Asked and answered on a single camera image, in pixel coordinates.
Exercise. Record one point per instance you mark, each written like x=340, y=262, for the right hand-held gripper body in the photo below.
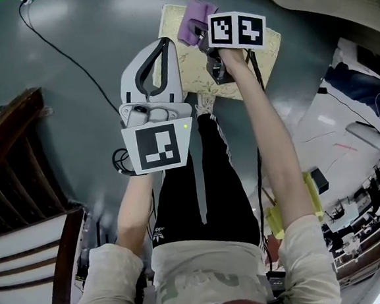
x=236, y=29

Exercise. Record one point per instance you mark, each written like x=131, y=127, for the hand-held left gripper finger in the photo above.
x=173, y=76
x=130, y=78

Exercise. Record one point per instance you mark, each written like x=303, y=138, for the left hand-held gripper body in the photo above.
x=158, y=147

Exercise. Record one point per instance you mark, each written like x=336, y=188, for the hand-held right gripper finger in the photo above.
x=195, y=25

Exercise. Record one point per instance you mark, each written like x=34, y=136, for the purple cloth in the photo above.
x=199, y=11

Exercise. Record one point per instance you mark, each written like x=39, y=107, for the person's right forearm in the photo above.
x=271, y=134

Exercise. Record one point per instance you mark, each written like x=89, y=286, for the person's left forearm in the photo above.
x=133, y=209

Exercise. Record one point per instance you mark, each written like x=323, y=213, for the person's beige shoe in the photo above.
x=205, y=104

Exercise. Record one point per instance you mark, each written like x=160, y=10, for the person's black trousers legs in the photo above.
x=203, y=193

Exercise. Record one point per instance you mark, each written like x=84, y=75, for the person's beige shirt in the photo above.
x=204, y=279

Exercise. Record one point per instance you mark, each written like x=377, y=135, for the dark blue garment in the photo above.
x=366, y=89

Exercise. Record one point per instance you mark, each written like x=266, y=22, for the dark wooden staircase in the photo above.
x=8, y=157

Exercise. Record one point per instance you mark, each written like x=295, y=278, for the small black box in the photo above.
x=320, y=180

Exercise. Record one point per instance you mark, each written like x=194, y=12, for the grey lamp head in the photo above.
x=365, y=136

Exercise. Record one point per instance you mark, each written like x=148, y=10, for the cluttered wooden workbench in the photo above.
x=365, y=225

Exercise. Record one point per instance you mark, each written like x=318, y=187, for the yellow plastic frame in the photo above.
x=310, y=190

